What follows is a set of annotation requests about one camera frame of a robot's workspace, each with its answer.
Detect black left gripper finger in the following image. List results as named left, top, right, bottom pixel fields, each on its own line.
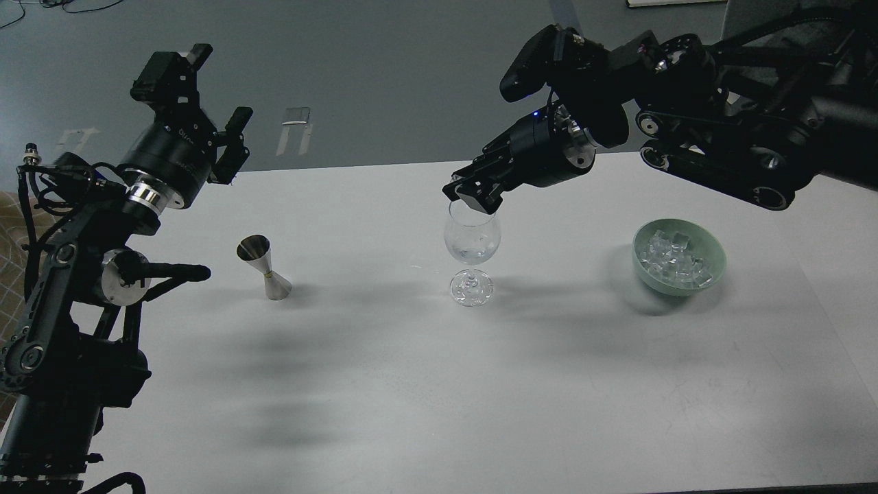
left=130, top=43, right=214, bottom=128
left=207, top=106, right=254, bottom=185

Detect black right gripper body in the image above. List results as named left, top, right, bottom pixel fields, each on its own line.
left=482, top=110, right=597, bottom=189

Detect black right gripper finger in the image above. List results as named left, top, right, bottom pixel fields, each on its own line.
left=457, top=176, right=507, bottom=215
left=442, top=154, right=508, bottom=201

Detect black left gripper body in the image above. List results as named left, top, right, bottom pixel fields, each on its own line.
left=118, top=113, right=217, bottom=209

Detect steel cocktail jigger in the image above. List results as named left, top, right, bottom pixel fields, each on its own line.
left=236, top=234, right=292, bottom=301

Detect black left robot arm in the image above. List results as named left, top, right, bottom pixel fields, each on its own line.
left=2, top=44, right=253, bottom=493

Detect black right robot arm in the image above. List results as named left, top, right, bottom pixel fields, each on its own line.
left=442, top=1, right=876, bottom=215

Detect clear wine glass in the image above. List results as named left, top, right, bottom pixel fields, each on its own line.
left=443, top=200, right=501, bottom=307

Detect green bowl of ice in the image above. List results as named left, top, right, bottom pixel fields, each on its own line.
left=631, top=218, right=727, bottom=297

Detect beige checkered cloth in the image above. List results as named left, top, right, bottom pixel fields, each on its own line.
left=0, top=191, right=35, bottom=412

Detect black floor cables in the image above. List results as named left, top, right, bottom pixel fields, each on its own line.
left=0, top=0, right=128, bottom=32

